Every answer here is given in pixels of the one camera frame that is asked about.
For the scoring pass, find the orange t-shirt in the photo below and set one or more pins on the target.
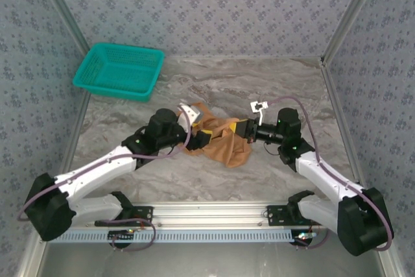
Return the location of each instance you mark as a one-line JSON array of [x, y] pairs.
[[227, 150]]

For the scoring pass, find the teal plastic mesh basket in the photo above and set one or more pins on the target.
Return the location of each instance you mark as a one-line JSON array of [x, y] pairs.
[[107, 63]]

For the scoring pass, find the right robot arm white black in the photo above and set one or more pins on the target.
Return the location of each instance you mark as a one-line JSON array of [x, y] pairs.
[[324, 176]]

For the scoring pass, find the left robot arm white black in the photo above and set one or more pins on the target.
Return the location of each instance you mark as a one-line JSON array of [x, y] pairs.
[[97, 166]]

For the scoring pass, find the small circuit board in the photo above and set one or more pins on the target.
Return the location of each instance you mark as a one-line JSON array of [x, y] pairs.
[[121, 235], [304, 236]]

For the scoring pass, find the brushed metal panel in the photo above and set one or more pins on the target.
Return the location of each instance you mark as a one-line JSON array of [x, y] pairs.
[[210, 257]]

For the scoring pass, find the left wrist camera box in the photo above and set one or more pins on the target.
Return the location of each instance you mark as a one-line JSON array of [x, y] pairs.
[[191, 113]]

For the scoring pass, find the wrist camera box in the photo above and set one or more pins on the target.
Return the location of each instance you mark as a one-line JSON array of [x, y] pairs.
[[258, 105], [191, 113]]

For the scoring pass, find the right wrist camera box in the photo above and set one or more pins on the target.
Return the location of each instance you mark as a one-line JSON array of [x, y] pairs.
[[258, 105]]

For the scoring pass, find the thin aluminium table end rail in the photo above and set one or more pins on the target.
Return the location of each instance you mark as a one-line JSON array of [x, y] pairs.
[[243, 58]]

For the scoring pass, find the wide aluminium mounting rail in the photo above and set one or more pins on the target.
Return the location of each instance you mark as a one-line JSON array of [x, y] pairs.
[[210, 215]]

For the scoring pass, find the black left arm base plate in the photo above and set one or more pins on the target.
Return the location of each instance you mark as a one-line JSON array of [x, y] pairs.
[[142, 213]]

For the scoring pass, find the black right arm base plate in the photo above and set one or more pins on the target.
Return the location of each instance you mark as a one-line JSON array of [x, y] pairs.
[[275, 217]]

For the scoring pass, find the slanted aluminium frame post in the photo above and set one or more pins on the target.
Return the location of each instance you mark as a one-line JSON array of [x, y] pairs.
[[350, 14], [66, 14]]

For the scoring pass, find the short aluminium frame leg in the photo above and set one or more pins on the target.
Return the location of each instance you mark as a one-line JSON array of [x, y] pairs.
[[392, 265], [29, 264]]

